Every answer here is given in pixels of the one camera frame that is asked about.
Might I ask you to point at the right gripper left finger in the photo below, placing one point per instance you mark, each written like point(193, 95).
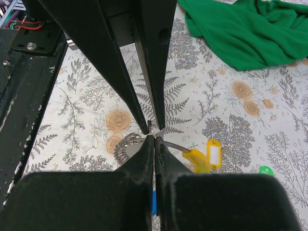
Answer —
point(119, 200)

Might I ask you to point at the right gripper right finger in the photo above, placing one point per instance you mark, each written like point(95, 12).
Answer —
point(188, 201)

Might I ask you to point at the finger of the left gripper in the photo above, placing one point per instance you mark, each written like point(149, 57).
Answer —
point(85, 22)
point(153, 22)

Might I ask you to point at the yellow key tag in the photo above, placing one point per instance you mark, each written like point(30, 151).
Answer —
point(214, 153)

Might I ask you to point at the light green key tag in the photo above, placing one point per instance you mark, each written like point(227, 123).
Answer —
point(266, 170)

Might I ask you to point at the floral table mat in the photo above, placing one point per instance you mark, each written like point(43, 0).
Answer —
point(260, 115)

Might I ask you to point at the green cloth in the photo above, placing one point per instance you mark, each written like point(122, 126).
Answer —
point(250, 34)

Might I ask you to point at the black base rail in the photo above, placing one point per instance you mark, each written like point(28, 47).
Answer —
point(29, 64)

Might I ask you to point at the aluminium frame rail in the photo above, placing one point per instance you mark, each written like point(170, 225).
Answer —
point(11, 10)

